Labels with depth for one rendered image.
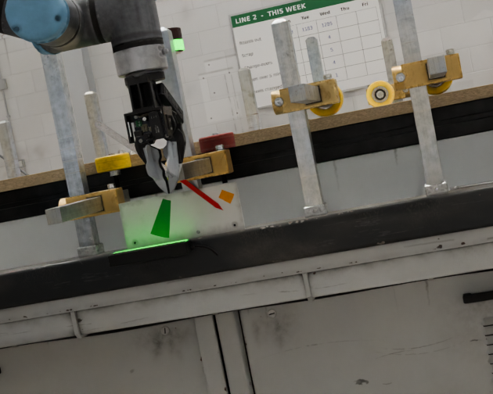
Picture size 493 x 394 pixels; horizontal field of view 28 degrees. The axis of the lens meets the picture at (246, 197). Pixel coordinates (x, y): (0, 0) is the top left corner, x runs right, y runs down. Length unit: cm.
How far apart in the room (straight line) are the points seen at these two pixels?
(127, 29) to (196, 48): 792
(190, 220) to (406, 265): 46
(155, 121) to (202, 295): 55
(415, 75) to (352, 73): 727
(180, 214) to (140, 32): 51
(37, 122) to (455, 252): 842
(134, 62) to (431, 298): 96
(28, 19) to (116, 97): 829
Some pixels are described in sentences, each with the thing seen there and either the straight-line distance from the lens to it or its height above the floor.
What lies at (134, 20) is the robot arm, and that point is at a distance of 171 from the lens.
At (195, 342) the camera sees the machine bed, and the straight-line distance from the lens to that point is 238.
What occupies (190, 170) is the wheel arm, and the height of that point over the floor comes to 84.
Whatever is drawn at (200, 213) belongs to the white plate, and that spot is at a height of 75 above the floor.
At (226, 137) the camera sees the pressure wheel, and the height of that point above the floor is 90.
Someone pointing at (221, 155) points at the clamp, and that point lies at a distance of 204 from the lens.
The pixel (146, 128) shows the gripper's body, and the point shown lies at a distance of 170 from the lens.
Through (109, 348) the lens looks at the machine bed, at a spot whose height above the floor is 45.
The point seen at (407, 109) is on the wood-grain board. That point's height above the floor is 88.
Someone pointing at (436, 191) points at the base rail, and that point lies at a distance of 201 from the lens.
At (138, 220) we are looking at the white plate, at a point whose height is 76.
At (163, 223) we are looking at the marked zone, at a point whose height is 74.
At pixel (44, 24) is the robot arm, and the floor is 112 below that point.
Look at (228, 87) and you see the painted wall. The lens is 952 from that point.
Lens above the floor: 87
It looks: 3 degrees down
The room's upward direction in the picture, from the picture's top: 11 degrees counter-clockwise
